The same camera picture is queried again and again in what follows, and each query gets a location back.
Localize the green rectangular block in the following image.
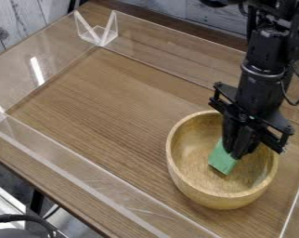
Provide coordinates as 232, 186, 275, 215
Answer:
208, 140, 238, 176

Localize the black table leg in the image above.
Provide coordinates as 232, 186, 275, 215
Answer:
30, 190, 44, 214

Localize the clear acrylic tray wall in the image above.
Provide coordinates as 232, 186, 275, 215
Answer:
0, 5, 299, 238

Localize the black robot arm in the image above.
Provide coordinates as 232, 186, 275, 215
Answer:
200, 0, 299, 160

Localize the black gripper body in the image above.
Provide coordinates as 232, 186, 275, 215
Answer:
210, 63, 294, 153

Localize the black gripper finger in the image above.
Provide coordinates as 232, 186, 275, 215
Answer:
222, 112, 239, 153
231, 125, 261, 160

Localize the brown wooden bowl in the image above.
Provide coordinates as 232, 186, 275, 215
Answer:
167, 111, 279, 210

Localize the black cable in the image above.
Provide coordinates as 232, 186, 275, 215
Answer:
0, 213, 60, 238

